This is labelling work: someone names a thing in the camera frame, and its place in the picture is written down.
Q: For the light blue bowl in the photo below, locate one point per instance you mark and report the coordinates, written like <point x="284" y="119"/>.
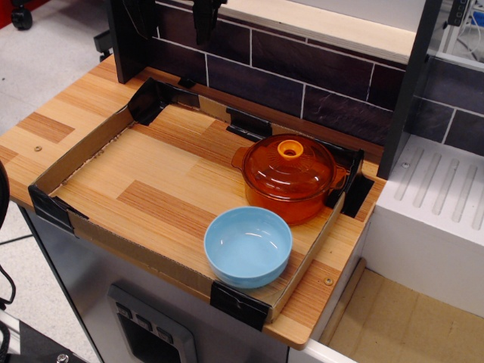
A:
<point x="248" y="247"/>

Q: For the grey oven control panel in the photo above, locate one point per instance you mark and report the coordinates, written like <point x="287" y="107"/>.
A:
<point x="150" y="335"/>

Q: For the dark grey vertical post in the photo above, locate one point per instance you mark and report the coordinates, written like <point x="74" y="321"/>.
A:
<point x="397" y="135"/>

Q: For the white toy sink drainboard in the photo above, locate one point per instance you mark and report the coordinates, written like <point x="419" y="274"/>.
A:
<point x="426" y="230"/>

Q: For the cardboard fence with black tape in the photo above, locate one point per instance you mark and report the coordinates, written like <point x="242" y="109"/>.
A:
<point x="147" y="182"/>

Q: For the light wooden shelf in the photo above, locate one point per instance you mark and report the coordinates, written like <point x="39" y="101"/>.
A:
<point x="350" y="33"/>

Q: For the black caster wheel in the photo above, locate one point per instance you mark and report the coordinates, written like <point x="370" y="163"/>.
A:
<point x="21" y="17"/>

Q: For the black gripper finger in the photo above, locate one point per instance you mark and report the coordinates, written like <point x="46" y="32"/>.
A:
<point x="205" y="13"/>

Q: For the orange glass pot lid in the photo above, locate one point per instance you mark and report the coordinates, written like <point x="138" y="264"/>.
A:
<point x="288" y="167"/>

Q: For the orange glass pot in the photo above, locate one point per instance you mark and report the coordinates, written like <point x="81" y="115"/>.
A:
<point x="293" y="212"/>

